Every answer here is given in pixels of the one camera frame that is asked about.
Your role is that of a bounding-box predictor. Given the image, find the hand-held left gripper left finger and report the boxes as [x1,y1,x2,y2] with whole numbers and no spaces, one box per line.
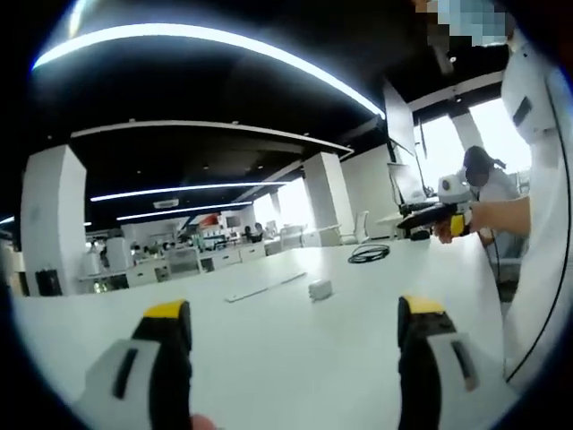
[73,300,194,430]

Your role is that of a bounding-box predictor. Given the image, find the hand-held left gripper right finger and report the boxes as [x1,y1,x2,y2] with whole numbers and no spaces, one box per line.
[397,294,483,430]

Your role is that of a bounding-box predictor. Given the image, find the black Type-C cable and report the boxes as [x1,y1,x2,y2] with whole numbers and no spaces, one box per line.
[347,245,391,265]

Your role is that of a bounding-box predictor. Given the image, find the white charger adapter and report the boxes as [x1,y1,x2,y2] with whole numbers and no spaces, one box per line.
[307,279,332,305]

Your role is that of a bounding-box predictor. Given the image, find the white desk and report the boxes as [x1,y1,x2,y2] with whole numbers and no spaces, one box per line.
[8,234,508,430]

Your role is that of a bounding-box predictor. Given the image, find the person's right hand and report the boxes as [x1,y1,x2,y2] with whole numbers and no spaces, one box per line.
[431,209,487,245]

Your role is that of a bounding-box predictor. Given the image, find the person's left hand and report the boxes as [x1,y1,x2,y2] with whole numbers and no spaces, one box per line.
[189,413,221,430]

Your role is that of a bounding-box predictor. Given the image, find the pale computer monitor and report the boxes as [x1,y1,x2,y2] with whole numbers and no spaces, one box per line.
[387,161,430,205]

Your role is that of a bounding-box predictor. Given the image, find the large white hanging panel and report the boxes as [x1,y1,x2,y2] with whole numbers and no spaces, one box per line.
[381,79,418,157]

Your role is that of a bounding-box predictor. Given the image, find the white office chair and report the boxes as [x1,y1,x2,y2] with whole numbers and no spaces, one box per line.
[352,210,372,244]

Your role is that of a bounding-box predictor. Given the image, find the dark chest badge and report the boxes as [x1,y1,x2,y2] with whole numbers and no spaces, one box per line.
[511,98,535,128]

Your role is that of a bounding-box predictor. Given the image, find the white square pillar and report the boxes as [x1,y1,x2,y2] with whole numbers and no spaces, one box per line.
[19,142,89,297]
[301,150,346,248]

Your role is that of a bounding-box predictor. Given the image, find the small black box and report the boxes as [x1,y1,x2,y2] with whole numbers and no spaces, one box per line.
[35,268,63,297]

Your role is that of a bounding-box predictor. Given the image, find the row of white cabinets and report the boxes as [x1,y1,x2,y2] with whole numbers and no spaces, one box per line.
[124,240,269,288]

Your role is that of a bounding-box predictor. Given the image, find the flat white strip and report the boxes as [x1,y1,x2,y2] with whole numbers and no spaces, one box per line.
[224,271,309,303]

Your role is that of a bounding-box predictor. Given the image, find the long ceiling light strip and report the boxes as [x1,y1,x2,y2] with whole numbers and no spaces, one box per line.
[89,180,293,203]
[30,21,387,120]

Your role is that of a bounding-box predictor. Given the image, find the thin black worn cable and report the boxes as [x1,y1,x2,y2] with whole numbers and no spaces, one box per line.
[503,66,573,384]

